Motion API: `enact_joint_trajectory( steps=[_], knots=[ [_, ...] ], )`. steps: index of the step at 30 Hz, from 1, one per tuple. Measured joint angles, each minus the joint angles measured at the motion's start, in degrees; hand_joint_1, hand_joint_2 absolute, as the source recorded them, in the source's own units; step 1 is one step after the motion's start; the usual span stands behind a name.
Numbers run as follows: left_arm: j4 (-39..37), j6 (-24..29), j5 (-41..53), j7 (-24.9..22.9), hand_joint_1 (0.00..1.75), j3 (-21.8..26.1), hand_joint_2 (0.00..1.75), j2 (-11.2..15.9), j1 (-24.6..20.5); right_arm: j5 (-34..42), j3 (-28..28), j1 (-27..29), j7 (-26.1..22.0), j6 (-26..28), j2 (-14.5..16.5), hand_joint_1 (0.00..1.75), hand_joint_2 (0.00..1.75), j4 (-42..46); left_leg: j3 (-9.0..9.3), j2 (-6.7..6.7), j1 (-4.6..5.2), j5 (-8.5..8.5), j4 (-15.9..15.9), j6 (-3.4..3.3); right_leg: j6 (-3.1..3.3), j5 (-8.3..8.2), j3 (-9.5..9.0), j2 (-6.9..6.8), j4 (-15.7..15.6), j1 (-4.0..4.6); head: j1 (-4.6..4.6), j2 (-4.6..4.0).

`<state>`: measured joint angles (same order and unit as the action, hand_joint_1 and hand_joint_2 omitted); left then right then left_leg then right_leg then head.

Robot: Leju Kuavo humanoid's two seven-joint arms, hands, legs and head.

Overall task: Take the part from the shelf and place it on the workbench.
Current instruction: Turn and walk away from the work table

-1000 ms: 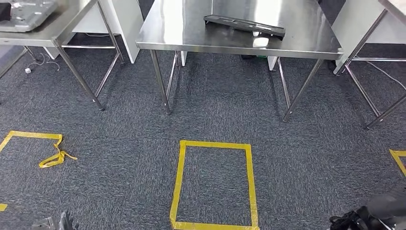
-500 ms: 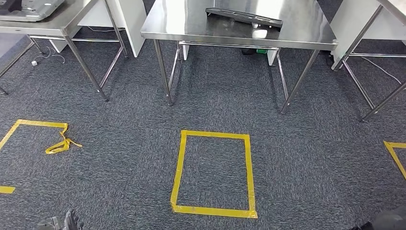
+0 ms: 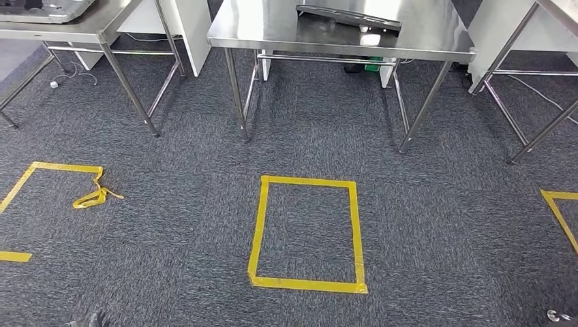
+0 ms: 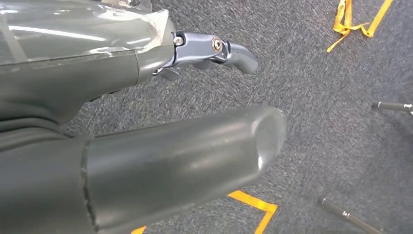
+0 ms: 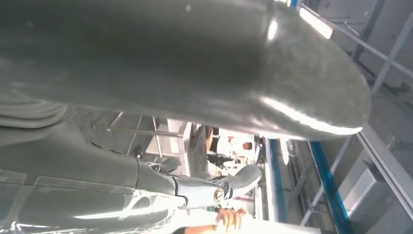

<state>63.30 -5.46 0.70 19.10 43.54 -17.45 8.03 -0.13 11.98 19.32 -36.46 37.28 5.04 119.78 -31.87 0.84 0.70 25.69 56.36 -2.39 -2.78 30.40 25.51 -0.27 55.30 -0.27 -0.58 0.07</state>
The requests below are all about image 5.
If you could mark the grey mesh office chair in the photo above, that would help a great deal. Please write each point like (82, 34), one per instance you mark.
(197, 151)

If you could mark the ceiling strip light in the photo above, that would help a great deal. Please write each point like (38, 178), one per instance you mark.
(316, 23)

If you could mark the distant person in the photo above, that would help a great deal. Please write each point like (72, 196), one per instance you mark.
(240, 148)

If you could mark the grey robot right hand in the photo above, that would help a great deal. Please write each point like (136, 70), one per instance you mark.
(193, 64)

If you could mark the white metal strut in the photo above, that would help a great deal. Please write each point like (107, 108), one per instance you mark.
(387, 61)

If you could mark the blue metal shelf rack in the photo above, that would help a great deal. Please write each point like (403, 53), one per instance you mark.
(329, 184)

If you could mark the white desk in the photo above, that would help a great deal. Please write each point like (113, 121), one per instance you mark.
(274, 227)

